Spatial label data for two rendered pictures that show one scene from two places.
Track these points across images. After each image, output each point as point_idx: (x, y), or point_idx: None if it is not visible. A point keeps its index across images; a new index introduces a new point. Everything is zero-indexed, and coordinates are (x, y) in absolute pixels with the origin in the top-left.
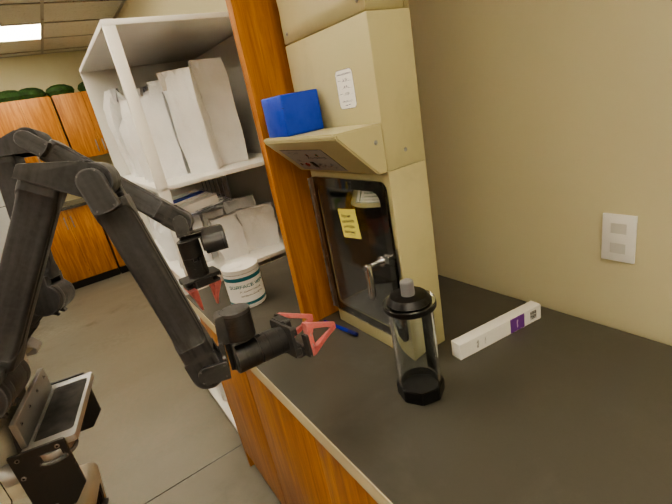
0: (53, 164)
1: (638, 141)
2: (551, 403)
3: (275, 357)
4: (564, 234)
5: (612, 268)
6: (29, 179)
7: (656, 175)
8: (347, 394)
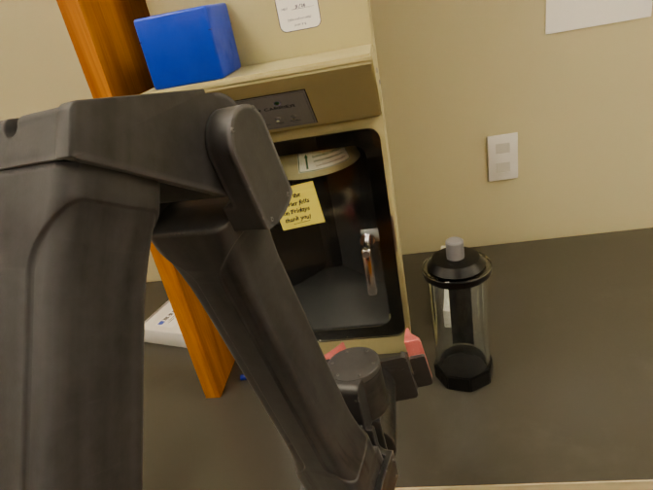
0: (156, 100)
1: (511, 62)
2: (565, 315)
3: (235, 461)
4: (450, 169)
5: (498, 188)
6: (115, 156)
7: (529, 91)
8: (403, 429)
